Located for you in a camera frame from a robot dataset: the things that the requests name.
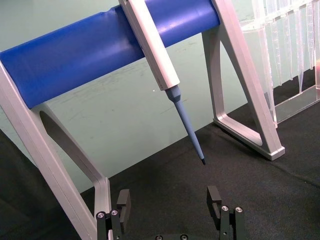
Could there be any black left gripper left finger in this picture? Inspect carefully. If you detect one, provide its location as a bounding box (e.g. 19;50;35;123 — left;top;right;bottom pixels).
95;189;132;240

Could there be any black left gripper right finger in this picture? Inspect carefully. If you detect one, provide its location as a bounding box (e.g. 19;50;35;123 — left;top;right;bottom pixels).
206;186;247;240

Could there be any black table cloth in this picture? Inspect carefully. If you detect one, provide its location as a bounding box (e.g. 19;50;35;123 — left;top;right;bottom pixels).
0;71;320;240

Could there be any grey pipette stand, blue bar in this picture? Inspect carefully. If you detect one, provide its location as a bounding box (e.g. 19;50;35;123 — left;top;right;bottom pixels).
0;0;286;240

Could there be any white pipette with blue shaft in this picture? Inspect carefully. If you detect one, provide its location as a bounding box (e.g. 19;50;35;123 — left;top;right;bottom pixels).
118;0;207;166

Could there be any clear pipette tip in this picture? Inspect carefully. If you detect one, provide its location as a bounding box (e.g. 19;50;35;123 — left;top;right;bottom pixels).
306;2;316;71
286;9;296;81
274;17;285;87
297;4;306;93

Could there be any clear plastic tip rack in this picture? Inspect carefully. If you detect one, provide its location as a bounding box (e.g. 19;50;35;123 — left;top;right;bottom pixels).
234;0;320;130

